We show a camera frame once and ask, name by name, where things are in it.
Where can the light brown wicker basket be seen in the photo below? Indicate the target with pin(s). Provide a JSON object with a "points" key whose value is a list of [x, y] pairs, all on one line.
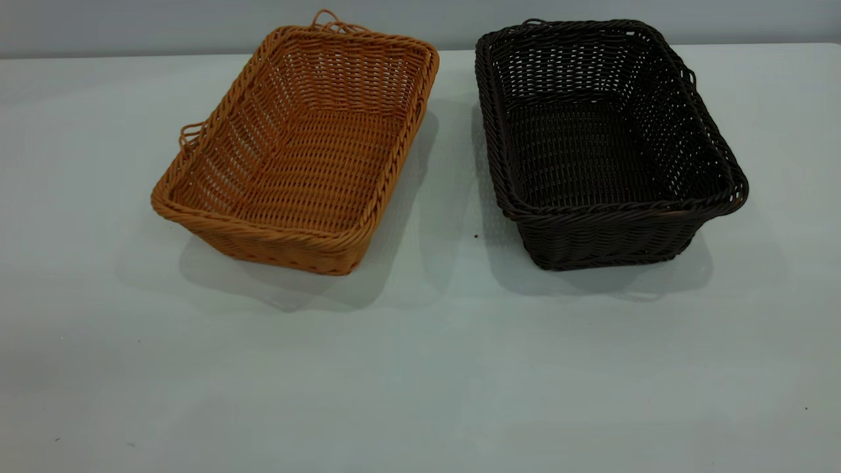
{"points": [[315, 164]]}

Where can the dark brown wicker basket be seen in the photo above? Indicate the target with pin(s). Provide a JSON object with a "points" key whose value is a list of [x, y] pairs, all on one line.
{"points": [[578, 157]]}

